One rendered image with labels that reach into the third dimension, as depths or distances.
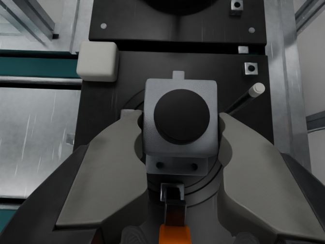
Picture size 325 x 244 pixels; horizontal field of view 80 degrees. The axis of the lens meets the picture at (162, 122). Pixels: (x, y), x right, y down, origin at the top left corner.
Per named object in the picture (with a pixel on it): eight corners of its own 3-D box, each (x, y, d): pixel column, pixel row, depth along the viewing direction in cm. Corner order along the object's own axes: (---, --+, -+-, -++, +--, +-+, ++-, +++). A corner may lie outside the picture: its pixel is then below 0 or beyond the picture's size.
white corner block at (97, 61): (120, 87, 27) (112, 74, 23) (87, 86, 27) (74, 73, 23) (123, 56, 28) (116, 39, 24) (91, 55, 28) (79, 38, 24)
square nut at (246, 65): (254, 78, 25) (258, 74, 24) (242, 77, 25) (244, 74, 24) (254, 66, 25) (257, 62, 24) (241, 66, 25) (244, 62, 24)
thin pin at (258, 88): (227, 119, 22) (266, 93, 13) (220, 119, 22) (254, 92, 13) (227, 113, 22) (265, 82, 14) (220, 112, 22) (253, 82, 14)
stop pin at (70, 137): (87, 147, 28) (74, 144, 24) (79, 146, 28) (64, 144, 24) (88, 137, 28) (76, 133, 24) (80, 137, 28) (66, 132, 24)
